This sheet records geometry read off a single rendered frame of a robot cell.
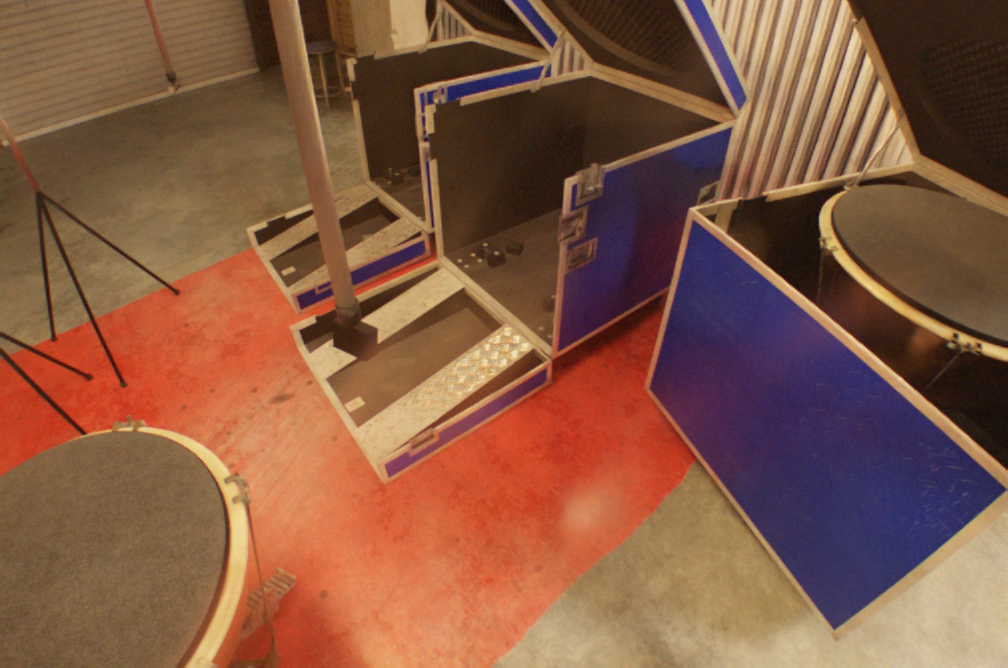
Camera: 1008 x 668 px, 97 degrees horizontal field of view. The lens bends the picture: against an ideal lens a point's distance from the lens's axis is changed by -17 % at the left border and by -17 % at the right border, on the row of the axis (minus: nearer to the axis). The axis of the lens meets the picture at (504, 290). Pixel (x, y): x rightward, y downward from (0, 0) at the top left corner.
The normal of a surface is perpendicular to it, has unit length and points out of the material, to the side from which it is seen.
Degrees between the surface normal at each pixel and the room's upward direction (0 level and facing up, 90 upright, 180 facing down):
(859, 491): 90
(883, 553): 90
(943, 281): 0
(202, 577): 0
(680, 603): 0
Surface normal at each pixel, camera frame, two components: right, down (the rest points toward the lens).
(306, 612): 0.00, -0.78
